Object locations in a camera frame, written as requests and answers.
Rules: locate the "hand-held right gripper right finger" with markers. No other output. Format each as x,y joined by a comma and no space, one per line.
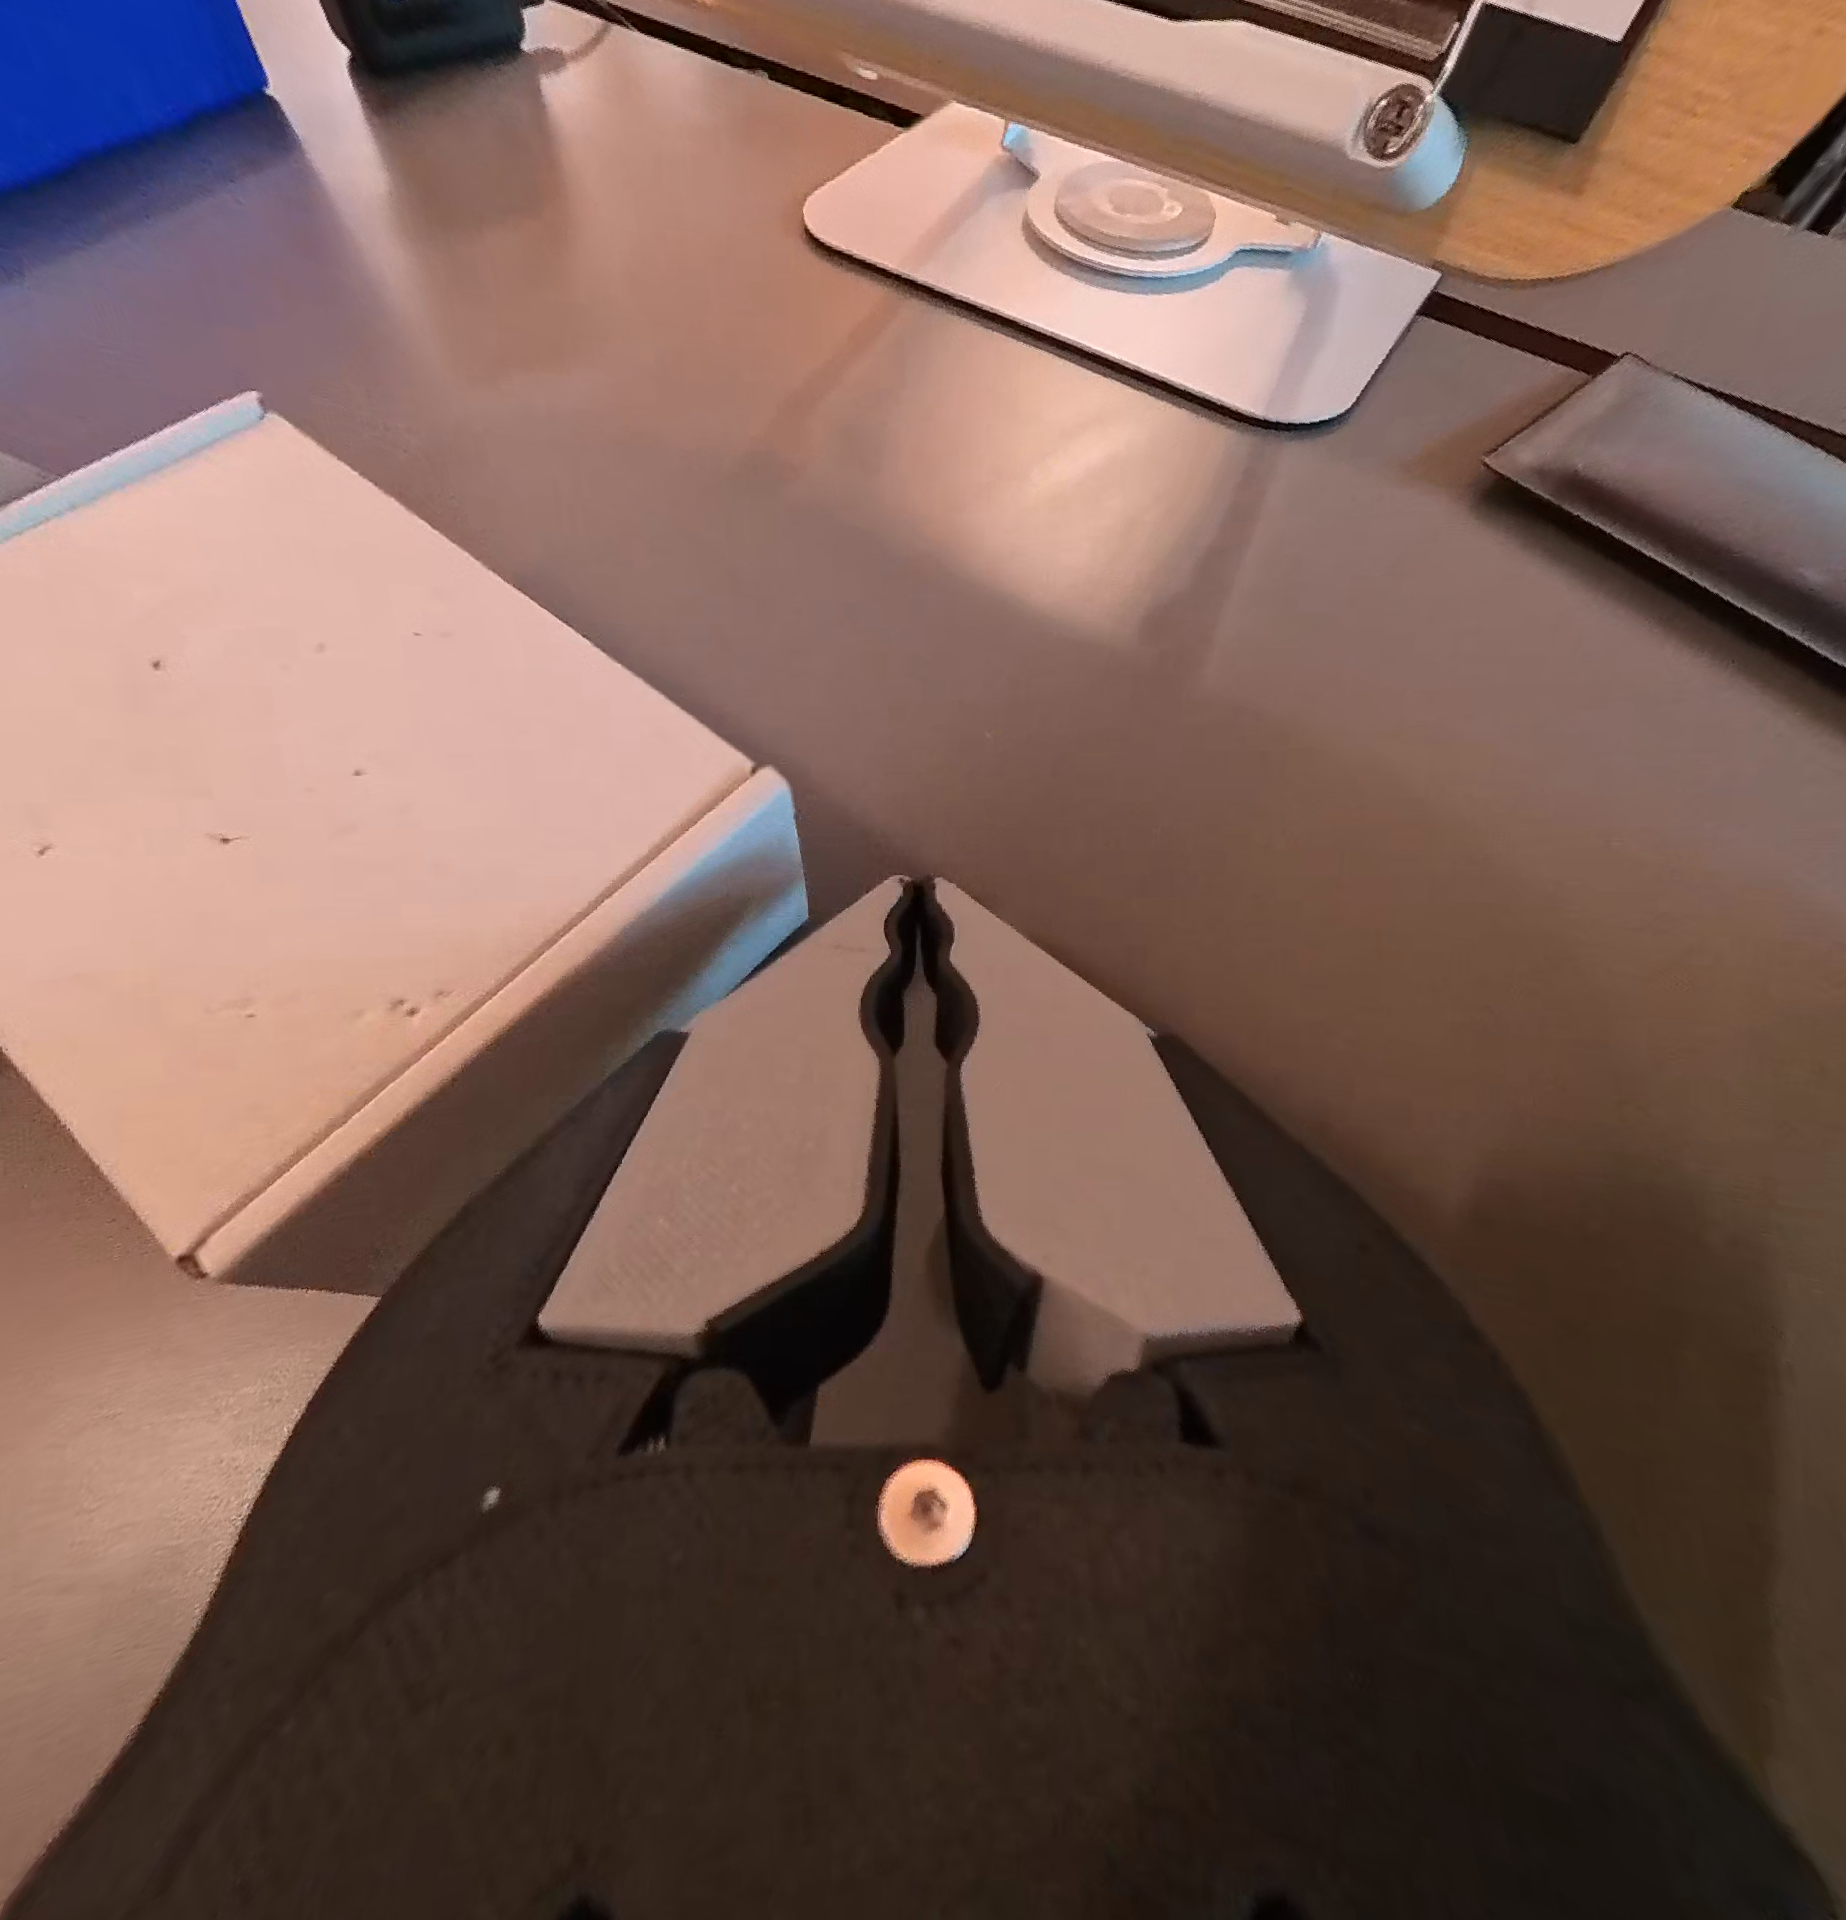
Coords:
1104,1185

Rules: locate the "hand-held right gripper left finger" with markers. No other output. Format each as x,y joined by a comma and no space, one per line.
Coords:
743,1185

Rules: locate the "white cardboard mailer box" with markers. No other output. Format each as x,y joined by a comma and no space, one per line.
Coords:
308,825

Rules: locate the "blue plastic bin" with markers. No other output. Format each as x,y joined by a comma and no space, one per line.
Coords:
100,75

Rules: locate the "silver metal bar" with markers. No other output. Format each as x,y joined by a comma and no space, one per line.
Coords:
1719,496

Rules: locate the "instruction sheet on wooden stand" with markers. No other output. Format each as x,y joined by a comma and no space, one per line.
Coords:
1613,181

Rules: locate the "black device with screen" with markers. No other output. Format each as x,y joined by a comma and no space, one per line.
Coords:
427,31

